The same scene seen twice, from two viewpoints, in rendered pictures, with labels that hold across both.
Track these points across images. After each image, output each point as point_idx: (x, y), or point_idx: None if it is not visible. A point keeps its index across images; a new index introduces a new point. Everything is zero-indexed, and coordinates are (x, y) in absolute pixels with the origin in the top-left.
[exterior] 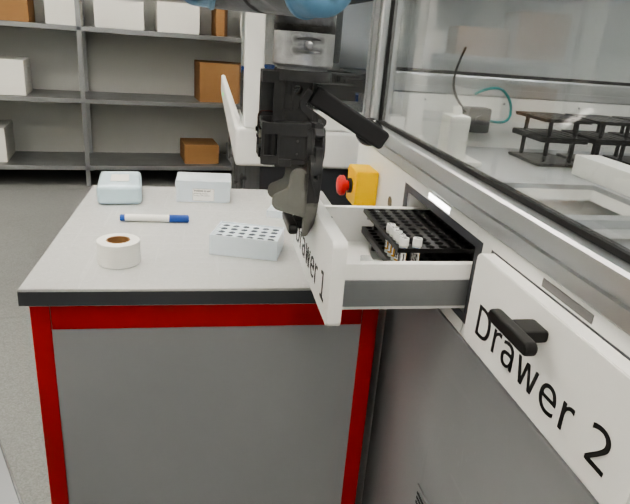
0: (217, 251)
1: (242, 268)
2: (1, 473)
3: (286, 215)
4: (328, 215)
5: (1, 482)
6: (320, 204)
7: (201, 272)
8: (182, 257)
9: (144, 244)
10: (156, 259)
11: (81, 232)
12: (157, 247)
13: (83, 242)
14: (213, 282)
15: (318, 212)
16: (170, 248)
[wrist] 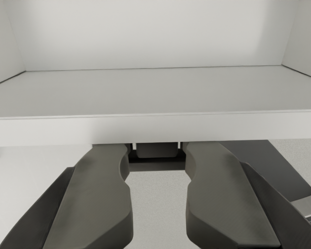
0: None
1: None
2: None
3: (148, 170)
4: (241, 118)
5: None
6: (141, 123)
7: (55, 162)
8: (20, 179)
9: None
10: (34, 196)
11: None
12: (2, 198)
13: None
14: (78, 152)
15: (214, 137)
16: (0, 189)
